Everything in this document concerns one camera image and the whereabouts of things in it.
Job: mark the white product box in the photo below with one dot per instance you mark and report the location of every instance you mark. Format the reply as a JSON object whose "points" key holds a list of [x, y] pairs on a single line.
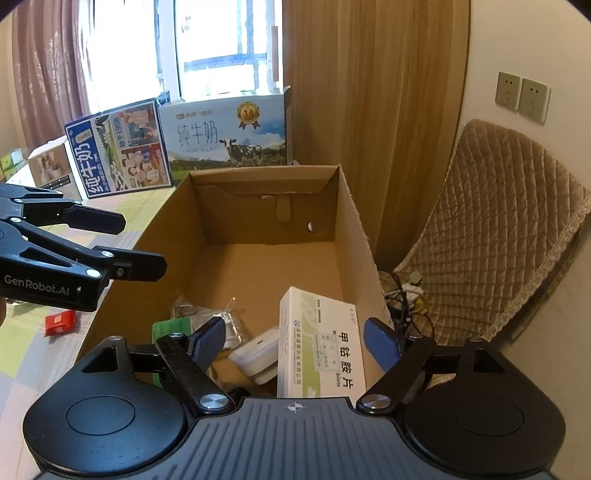
{"points": [[48, 166]]}

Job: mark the window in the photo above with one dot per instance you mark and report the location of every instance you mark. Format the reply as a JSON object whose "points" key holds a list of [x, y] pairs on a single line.
{"points": [[217, 32]]}

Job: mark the white power adapter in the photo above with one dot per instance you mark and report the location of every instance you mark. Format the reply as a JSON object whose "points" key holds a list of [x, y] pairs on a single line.
{"points": [[258, 355]]}

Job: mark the chair with quilted cover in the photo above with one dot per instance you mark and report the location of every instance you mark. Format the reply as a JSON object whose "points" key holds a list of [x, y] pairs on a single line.
{"points": [[498, 207]]}

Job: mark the green medicine box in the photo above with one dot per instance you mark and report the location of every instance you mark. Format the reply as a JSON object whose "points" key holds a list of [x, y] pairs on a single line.
{"points": [[171, 328]]}

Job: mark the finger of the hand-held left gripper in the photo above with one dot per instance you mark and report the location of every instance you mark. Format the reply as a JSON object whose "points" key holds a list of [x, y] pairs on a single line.
{"points": [[92, 219], [138, 267]]}

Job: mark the beige wall socket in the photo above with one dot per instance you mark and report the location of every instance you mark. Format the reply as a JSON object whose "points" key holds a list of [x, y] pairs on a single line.
{"points": [[534, 100], [508, 90]]}

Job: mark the silver foil bag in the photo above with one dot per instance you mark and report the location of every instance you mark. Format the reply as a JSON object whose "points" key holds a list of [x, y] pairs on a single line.
{"points": [[233, 330]]}

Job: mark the large white medicine box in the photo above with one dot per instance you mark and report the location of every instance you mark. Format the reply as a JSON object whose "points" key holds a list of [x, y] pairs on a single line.
{"points": [[318, 332]]}

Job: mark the cow print milk carton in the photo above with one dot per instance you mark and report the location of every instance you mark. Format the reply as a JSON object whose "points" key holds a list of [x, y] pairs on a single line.
{"points": [[221, 134]]}

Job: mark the red snack packet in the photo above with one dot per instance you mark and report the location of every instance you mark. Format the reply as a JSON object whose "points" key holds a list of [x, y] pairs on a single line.
{"points": [[60, 323]]}

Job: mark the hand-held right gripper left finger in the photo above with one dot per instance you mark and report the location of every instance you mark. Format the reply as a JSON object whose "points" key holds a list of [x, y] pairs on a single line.
{"points": [[210, 341]]}

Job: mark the pink curtain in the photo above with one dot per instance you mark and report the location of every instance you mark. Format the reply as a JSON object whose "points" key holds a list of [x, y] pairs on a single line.
{"points": [[69, 55]]}

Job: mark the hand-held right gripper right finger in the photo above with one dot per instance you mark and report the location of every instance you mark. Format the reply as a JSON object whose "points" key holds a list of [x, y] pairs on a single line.
{"points": [[381, 344]]}

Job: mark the stack of green boxes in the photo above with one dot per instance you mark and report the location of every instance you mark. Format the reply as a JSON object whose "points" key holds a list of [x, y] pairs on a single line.
{"points": [[11, 164]]}

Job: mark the wooden cabinet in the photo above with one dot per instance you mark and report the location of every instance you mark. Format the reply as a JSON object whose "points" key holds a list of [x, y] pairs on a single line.
{"points": [[369, 115]]}

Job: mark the brown cardboard box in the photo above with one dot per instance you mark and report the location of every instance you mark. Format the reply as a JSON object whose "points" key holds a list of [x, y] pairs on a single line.
{"points": [[258, 258]]}

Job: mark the illustrated blue milk carton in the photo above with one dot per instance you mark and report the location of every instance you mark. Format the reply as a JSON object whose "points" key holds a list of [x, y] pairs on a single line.
{"points": [[120, 147]]}

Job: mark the checkered cloth desktop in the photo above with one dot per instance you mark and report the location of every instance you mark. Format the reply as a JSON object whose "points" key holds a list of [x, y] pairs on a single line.
{"points": [[46, 360]]}

